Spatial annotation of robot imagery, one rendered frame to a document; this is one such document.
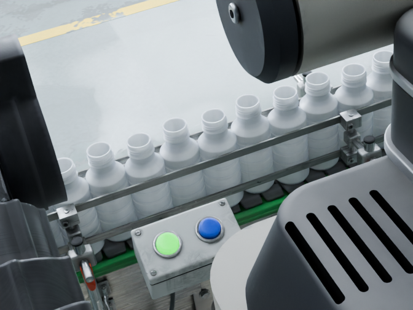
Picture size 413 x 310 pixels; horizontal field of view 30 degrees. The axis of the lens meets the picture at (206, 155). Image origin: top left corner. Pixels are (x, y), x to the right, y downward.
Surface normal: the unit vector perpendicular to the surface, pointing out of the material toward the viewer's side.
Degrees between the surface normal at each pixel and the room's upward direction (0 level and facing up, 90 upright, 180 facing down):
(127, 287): 90
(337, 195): 0
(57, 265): 61
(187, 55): 0
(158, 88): 0
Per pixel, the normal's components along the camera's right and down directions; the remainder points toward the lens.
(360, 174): -0.12, -0.77
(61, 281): 0.81, -0.48
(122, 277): 0.35, 0.55
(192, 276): 0.37, 0.79
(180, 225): 0.00, -0.53
